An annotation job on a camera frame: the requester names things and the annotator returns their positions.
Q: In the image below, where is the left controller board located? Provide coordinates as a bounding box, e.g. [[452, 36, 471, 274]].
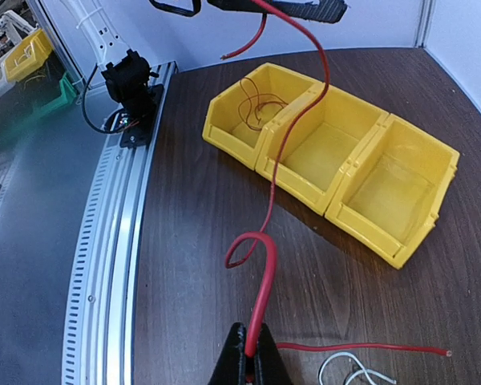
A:
[[100, 109, 139, 134]]

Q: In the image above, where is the aluminium corner post right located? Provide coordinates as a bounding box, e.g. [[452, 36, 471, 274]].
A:
[[413, 0, 435, 48]]

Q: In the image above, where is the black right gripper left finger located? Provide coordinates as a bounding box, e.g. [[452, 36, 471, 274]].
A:
[[208, 322, 247, 385]]

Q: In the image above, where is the yellow middle bin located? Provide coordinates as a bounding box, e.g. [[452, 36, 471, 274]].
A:
[[276, 86, 389, 215]]

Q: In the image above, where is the aluminium front rail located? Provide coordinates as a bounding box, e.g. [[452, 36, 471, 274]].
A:
[[59, 59, 181, 385]]

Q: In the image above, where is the yellow far bin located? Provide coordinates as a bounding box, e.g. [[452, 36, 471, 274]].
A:
[[325, 115, 459, 269]]

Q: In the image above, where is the yellow bin near front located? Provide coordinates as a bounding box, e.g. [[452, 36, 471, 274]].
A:
[[202, 63, 322, 169]]

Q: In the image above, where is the white cable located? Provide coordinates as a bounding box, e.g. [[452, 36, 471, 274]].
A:
[[318, 351, 398, 385]]

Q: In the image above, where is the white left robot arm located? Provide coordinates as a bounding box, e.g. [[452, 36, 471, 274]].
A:
[[63, 1, 347, 120]]

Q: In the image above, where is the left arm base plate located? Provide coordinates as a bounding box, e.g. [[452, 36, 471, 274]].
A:
[[119, 84, 164, 148]]

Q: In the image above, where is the green bin outside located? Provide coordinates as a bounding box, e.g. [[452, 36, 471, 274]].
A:
[[32, 71, 78, 119]]

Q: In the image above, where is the thin red cable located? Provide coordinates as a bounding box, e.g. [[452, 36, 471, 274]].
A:
[[236, 77, 289, 132]]

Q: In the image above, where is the yellow bin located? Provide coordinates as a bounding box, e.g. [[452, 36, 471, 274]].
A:
[[202, 63, 322, 169], [276, 86, 389, 215], [325, 115, 459, 269]]

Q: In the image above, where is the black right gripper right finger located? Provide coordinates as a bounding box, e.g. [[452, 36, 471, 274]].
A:
[[248, 323, 293, 385]]

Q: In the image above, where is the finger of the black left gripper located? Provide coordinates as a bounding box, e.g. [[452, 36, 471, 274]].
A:
[[148, 0, 204, 18], [208, 0, 348, 24]]

